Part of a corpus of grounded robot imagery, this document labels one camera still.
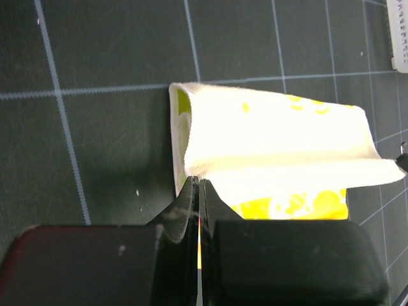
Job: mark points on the black grid mat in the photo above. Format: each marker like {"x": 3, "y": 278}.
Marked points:
{"x": 85, "y": 116}

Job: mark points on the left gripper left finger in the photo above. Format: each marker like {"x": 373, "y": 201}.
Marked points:
{"x": 150, "y": 264}

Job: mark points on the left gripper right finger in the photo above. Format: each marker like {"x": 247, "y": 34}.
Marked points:
{"x": 284, "y": 262}

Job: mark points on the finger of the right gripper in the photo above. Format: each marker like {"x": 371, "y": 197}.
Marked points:
{"x": 402, "y": 160}

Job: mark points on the white perforated basket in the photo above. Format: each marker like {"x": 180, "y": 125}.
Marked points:
{"x": 397, "y": 18}

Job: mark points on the yellow white towel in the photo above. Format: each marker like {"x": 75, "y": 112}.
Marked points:
{"x": 270, "y": 155}

